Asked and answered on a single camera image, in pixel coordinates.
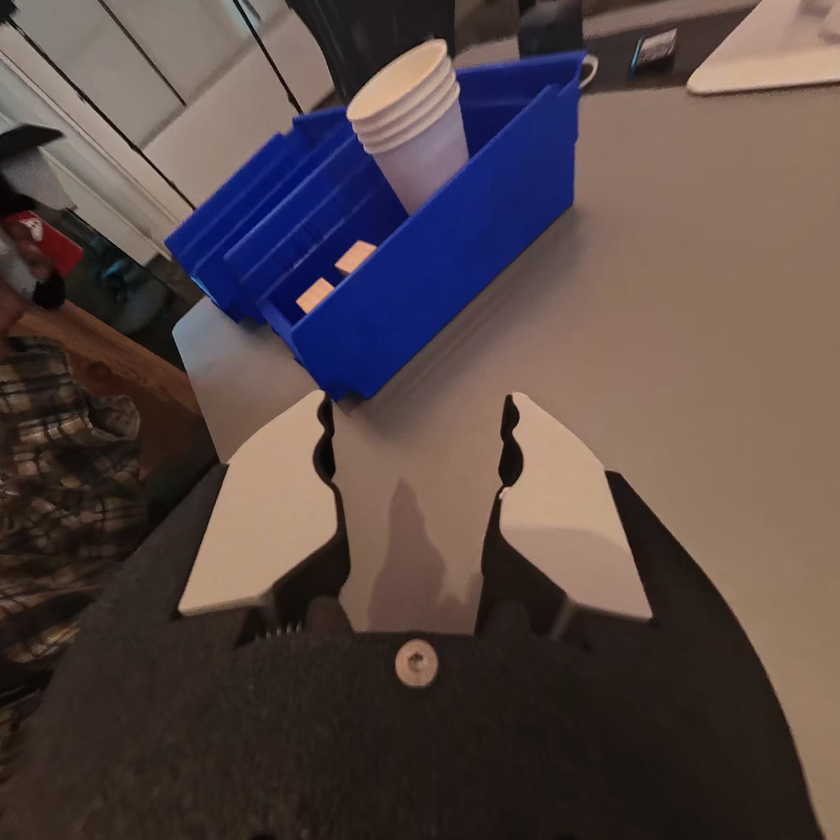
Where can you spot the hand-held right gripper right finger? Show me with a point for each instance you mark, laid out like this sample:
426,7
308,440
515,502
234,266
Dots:
571,538

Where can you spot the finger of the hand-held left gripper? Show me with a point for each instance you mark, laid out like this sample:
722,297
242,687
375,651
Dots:
33,180

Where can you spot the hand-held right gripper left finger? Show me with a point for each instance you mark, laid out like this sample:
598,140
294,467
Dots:
262,525

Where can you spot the wooden cube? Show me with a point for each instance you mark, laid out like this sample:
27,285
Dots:
315,295
355,258

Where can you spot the blue plastic bin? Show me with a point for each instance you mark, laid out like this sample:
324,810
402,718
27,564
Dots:
426,295

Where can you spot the person's left forearm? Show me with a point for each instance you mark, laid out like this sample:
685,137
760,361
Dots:
65,459

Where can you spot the person's left hand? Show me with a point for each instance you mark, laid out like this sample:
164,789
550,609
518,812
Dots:
10,312

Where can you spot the red box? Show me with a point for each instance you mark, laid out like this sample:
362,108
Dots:
56,246

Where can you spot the brown wooden furniture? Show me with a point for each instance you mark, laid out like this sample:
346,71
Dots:
131,394

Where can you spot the white panel cabinet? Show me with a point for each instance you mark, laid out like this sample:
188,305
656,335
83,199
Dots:
164,52

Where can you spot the small black box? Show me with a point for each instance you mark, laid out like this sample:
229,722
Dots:
653,51

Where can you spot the white document stand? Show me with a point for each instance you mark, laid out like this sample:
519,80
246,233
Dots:
768,59

